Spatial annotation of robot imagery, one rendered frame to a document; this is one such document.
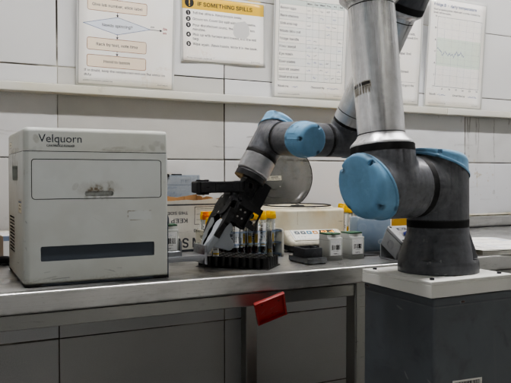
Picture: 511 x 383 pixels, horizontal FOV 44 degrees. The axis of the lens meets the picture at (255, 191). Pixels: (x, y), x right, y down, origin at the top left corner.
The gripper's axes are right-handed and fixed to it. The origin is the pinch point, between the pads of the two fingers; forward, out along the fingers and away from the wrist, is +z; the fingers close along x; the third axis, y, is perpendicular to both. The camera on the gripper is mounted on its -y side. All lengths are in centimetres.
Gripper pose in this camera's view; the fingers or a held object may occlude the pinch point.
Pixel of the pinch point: (202, 249)
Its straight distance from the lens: 139.4
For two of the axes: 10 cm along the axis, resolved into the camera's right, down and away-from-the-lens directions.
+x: -4.5, -0.2, 8.9
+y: 7.7, 4.9, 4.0
